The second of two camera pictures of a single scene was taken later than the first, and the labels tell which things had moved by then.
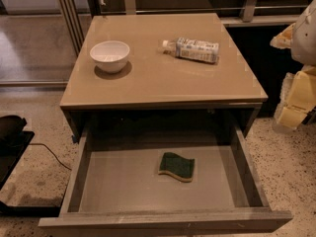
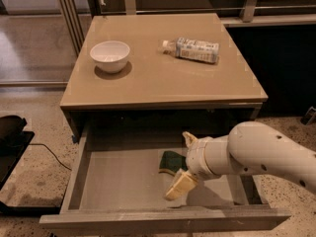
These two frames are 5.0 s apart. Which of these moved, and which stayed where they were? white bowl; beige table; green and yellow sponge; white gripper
Moved: white gripper
Stayed: white bowl; green and yellow sponge; beige table
